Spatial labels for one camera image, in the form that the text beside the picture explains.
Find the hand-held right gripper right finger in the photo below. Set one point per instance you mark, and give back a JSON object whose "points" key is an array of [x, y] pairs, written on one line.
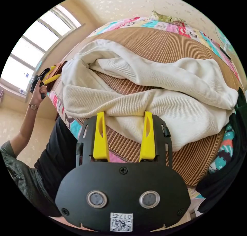
{"points": [[148, 143]]}

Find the person's left forearm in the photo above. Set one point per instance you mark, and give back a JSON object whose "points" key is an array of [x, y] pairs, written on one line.
{"points": [[27, 124]]}

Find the green patterned pillow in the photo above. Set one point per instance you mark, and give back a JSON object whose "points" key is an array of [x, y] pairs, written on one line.
{"points": [[164, 18]]}

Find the standing fan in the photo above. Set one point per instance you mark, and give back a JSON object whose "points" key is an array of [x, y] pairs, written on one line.
{"points": [[226, 44]]}

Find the window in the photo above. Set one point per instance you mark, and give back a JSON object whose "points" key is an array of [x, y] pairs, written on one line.
{"points": [[29, 47]]}

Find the person's body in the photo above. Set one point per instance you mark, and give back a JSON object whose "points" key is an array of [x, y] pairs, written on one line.
{"points": [[52, 162]]}

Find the person's left hand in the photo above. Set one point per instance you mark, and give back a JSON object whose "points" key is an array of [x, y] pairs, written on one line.
{"points": [[37, 97]]}

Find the white pants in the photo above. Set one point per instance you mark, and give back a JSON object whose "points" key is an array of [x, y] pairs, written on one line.
{"points": [[173, 112]]}

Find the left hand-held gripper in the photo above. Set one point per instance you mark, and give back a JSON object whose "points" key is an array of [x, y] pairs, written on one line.
{"points": [[35, 82]]}

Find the bed with woven mat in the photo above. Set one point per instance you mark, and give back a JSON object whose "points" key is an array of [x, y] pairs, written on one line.
{"points": [[160, 41]]}

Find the black garment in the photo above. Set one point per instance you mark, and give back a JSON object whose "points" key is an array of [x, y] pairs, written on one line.
{"points": [[231, 162]]}

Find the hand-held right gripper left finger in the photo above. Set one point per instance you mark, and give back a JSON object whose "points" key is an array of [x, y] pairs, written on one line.
{"points": [[100, 141]]}

